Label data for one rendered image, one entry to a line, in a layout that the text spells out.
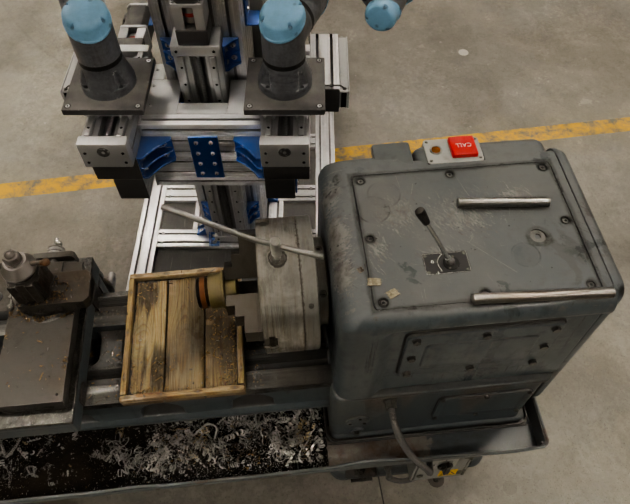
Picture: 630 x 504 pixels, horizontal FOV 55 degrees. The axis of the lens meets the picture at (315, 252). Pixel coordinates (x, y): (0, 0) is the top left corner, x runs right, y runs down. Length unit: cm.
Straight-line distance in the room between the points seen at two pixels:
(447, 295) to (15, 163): 266
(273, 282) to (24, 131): 254
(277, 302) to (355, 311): 18
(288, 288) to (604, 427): 169
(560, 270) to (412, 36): 279
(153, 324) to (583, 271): 104
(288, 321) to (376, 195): 34
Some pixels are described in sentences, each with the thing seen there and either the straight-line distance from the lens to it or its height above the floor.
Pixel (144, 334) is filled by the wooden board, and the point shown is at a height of 88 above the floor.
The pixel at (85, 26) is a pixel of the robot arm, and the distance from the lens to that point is 168.
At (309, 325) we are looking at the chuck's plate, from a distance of 129.
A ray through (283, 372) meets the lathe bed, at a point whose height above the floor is 86.
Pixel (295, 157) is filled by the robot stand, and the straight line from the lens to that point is 168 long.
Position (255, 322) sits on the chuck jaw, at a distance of 134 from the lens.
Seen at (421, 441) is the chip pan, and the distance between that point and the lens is 185.
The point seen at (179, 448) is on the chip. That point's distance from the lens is 182.
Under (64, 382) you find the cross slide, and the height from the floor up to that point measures 97.
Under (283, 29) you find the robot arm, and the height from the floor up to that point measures 137.
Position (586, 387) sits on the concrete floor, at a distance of 269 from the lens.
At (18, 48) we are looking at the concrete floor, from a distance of 419.
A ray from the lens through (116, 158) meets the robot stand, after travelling 176.
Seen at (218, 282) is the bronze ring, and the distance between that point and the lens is 139.
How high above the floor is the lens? 229
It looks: 56 degrees down
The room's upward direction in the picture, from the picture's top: straight up
